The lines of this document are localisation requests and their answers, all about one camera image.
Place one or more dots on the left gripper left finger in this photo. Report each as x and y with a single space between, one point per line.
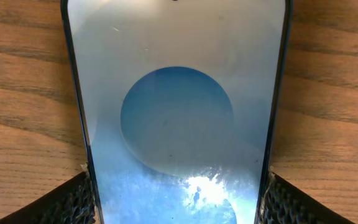
70 203

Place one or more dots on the blue Galaxy smartphone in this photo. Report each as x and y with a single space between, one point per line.
177 102

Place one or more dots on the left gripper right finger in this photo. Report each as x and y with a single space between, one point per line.
283 203

